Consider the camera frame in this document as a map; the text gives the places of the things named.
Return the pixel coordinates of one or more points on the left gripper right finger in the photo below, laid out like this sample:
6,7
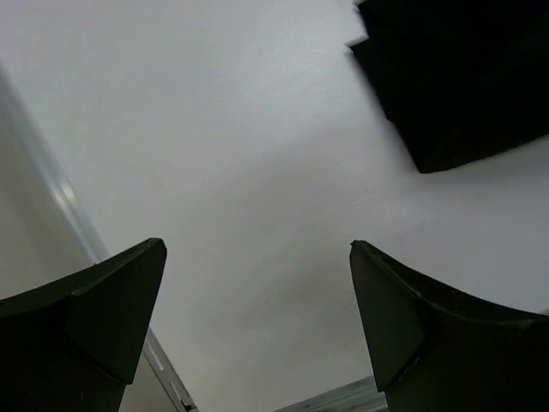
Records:
435,348

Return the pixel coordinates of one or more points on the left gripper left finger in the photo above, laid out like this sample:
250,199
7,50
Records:
74,344

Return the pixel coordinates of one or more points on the black trousers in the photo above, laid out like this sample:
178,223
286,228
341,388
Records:
460,81

